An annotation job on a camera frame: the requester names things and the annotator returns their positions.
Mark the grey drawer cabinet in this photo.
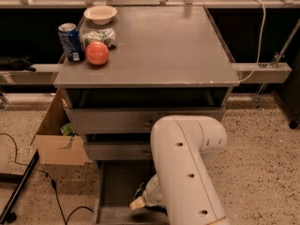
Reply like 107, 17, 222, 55
52, 5, 241, 225

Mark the green white snack bag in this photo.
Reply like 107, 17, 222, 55
82, 28, 117, 49

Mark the top grey drawer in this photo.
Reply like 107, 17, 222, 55
66, 108, 225, 135

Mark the white hanging cable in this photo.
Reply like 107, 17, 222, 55
238, 0, 267, 83

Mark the cardboard box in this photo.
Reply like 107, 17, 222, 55
35, 91, 86, 165

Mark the black object on ledge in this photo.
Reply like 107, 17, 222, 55
0, 56, 36, 72

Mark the bottom grey open drawer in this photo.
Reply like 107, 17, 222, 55
93, 160, 169, 225

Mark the green packet in box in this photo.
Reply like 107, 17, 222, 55
60, 123, 76, 136

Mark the middle grey drawer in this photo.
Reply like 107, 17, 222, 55
83, 142, 151, 160

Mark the blue soda can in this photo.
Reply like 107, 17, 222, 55
58, 22, 85, 62

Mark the black metal floor bar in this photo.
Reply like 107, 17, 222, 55
0, 151, 39, 225

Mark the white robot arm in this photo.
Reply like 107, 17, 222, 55
129, 115, 230, 225

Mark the red apple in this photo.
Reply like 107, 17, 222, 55
85, 41, 110, 66

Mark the black floor cable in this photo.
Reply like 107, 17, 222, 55
0, 132, 95, 225

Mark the top drawer round knob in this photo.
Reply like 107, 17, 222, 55
144, 119, 154, 128

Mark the white bowl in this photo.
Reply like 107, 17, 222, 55
83, 6, 117, 25

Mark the grey metal rail beam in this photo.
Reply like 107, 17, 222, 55
232, 63, 292, 83

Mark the blue chip bag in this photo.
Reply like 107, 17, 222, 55
134, 182, 146, 199

